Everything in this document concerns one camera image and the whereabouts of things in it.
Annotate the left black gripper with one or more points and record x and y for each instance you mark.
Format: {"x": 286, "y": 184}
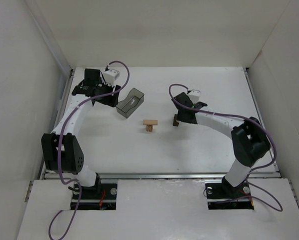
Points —
{"x": 112, "y": 97}

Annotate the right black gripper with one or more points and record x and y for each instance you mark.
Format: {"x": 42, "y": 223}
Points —
{"x": 180, "y": 115}

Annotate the dark wood arch block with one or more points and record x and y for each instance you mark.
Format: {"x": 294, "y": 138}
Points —
{"x": 175, "y": 121}

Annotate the striped brown wood block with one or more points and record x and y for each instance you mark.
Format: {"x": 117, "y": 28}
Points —
{"x": 149, "y": 128}

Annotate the light wood rectangular block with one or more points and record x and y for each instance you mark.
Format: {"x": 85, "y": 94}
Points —
{"x": 150, "y": 122}

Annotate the grey translucent plastic bin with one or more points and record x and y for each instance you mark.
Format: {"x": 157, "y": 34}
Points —
{"x": 132, "y": 101}

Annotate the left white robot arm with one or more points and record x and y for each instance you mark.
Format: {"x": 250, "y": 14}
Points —
{"x": 63, "y": 139}

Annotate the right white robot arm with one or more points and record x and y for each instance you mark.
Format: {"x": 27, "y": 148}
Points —
{"x": 249, "y": 142}

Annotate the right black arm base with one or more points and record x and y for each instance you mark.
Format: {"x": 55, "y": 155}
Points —
{"x": 221, "y": 198}

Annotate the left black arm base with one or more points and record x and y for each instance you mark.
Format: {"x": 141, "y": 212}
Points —
{"x": 100, "y": 197}

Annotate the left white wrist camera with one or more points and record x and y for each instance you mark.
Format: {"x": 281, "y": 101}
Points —
{"x": 110, "y": 76}

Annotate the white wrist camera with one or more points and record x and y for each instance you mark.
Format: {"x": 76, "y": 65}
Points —
{"x": 110, "y": 76}
{"x": 194, "y": 95}

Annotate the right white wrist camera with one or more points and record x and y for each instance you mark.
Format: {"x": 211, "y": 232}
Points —
{"x": 194, "y": 95}

